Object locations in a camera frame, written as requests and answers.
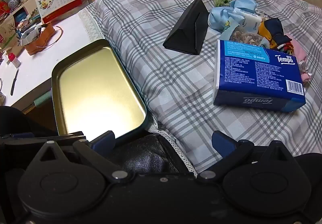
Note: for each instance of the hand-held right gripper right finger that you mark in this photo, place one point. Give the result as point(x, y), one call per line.
point(222, 144)

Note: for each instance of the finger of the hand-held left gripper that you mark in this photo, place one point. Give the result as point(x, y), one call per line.
point(23, 135)

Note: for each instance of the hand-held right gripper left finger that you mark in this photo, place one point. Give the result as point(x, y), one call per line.
point(104, 141)

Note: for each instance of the gold metal tin tray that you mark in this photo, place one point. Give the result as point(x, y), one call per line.
point(98, 88)

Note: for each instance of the green foam corner guard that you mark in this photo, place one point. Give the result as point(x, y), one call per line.
point(43, 100)

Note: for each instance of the black leather bag with mesh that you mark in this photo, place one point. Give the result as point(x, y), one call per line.
point(146, 156)

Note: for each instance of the black pen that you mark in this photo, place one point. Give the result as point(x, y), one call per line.
point(14, 82)

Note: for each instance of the small red-capped white bottle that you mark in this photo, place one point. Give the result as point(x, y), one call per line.
point(14, 61)

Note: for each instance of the blue tissue pack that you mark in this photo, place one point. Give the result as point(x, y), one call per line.
point(256, 73)

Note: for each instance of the grey plaid bed sheet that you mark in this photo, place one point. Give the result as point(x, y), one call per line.
point(163, 75)

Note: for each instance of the brown leather tray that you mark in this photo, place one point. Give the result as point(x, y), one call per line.
point(41, 40)

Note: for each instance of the brown curly scrunchie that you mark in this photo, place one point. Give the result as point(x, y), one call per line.
point(245, 35)

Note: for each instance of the white lace tablecloth trim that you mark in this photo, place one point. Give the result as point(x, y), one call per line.
point(91, 25)

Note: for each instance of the black triangular case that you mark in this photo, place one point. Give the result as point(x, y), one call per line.
point(187, 30)

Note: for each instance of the pink cloth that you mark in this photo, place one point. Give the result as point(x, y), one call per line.
point(300, 50)

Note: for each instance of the navy and yellow scarf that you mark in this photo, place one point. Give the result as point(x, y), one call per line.
point(274, 30)

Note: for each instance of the light blue printed cloth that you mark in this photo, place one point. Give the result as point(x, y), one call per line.
point(226, 16)

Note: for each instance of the desk calendar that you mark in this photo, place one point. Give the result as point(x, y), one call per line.
point(60, 0)

